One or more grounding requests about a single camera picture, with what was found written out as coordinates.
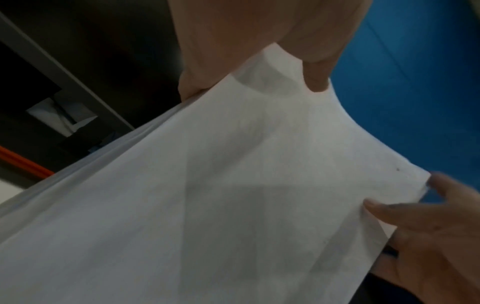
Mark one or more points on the person's left hand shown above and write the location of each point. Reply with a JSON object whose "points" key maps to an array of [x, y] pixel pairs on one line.
{"points": [[243, 29]]}

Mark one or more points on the person's right hand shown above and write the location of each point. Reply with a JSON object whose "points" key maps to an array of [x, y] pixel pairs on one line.
{"points": [[442, 252]]}

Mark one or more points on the pile of white papers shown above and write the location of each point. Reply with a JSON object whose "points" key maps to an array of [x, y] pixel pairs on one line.
{"points": [[206, 207]]}

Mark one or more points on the black computer monitor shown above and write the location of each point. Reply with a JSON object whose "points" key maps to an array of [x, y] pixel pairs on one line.
{"points": [[112, 44]]}

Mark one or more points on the blue cloth backdrop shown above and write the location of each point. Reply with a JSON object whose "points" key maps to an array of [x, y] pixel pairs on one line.
{"points": [[412, 89]]}

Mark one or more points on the grey monitor stand neck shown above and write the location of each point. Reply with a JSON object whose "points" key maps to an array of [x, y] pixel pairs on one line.
{"points": [[56, 115]]}

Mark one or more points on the black red-lined monitor base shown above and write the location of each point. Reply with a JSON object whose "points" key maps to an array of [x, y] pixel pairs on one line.
{"points": [[56, 148]]}

